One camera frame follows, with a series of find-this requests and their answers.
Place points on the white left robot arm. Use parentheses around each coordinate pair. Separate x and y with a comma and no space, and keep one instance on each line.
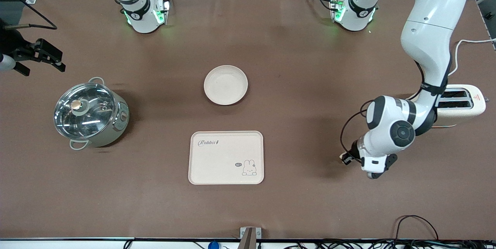
(430,39)

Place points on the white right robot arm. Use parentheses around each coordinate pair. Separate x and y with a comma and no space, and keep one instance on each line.
(141,14)

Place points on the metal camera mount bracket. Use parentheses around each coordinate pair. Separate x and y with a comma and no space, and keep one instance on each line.
(250,237)

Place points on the glass pot lid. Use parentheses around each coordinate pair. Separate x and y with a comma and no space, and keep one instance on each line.
(83,111)

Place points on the pale green electric pot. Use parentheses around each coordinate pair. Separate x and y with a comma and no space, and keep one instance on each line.
(116,125)

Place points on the brown table cover mat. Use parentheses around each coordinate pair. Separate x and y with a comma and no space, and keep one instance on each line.
(310,66)

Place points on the round cream plate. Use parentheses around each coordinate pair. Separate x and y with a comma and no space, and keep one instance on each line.
(226,85)

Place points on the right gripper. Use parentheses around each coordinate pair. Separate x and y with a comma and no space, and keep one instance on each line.
(14,44)

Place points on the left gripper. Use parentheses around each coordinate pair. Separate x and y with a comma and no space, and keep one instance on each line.
(353,151)

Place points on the blue round plug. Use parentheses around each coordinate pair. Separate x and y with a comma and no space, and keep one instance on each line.
(214,246)

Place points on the cream two-slot toaster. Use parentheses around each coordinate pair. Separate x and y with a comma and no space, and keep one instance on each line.
(474,105)

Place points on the cream rabbit print tray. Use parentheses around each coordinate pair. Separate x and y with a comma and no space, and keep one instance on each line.
(226,159)

